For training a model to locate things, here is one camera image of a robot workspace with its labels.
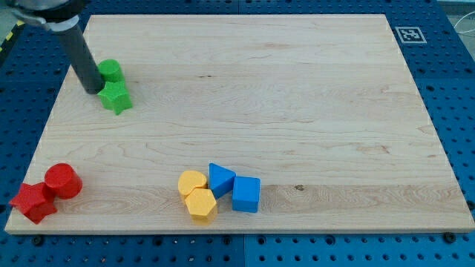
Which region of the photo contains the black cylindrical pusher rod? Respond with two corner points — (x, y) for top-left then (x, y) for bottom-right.
(54, 24), (105, 94)

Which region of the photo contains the green cylinder block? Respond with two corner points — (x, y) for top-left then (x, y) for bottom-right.
(98, 59), (125, 82)

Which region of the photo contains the green star block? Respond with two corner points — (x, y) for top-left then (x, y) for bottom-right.
(97, 81), (133, 115)

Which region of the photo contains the red star block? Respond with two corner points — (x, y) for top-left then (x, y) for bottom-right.
(9, 182), (57, 224)

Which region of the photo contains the red cylinder block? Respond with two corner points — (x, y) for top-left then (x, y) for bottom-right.
(45, 163), (82, 200)

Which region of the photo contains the yellow heart block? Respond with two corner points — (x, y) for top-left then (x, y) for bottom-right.
(177, 170), (208, 202)

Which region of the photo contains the wooden board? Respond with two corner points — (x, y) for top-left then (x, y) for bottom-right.
(5, 14), (474, 235)

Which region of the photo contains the blue triangle block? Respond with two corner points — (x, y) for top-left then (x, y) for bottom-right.
(209, 163), (236, 199)

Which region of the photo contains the yellow hexagon block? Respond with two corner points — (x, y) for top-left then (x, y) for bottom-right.
(185, 188), (218, 225)

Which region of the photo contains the blue cube block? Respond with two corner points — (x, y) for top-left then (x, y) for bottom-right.
(232, 177), (261, 213)

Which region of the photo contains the white fiducial marker tag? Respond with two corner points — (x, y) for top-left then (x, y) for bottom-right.
(395, 26), (427, 44)

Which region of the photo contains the white cable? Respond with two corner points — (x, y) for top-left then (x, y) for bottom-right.
(453, 10), (475, 35)

